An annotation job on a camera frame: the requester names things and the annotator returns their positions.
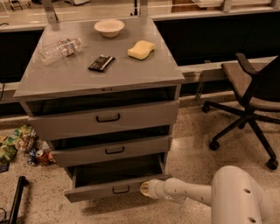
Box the grey bottom drawer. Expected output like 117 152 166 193
65 152 169 202

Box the grey drawer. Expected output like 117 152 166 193
65 152 169 202
52 125 172 167
29 86 179 141

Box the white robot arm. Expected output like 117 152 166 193
140 165 273 224

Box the grey middle drawer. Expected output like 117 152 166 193
52 125 172 167

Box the grey top drawer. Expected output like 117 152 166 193
29 86 179 141

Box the grey drawer cabinet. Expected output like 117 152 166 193
13 17 186 176

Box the red soda can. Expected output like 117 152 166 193
36 150 49 165

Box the blue soda can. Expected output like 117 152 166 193
27 149 37 166

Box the black stand leg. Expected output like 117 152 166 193
8 176 28 224

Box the black snack bar wrapper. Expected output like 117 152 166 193
88 54 115 72

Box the yellow sponge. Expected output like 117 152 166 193
127 40 156 60

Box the green chip bag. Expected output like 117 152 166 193
0 125 34 165

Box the black office chair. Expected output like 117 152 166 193
202 52 280 170

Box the beige bowl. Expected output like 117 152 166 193
94 19 125 38

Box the clear plastic water bottle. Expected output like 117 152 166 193
38 38 81 65

